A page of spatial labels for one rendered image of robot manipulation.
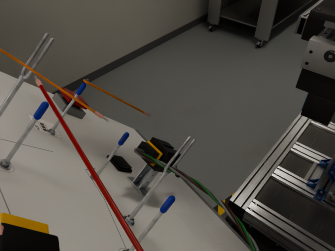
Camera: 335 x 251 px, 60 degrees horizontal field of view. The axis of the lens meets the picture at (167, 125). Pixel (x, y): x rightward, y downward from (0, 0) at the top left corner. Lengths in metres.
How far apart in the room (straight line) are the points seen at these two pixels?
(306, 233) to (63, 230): 1.32
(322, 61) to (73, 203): 0.76
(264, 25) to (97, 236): 3.07
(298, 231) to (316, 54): 0.88
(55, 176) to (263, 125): 2.03
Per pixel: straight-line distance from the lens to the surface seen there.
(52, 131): 0.50
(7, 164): 0.36
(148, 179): 0.51
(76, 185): 0.41
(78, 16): 2.50
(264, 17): 3.25
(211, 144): 2.08
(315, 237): 1.55
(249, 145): 2.13
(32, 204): 0.33
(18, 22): 2.27
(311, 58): 0.94
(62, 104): 0.64
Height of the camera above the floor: 1.48
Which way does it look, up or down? 42 degrees down
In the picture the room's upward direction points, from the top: straight up
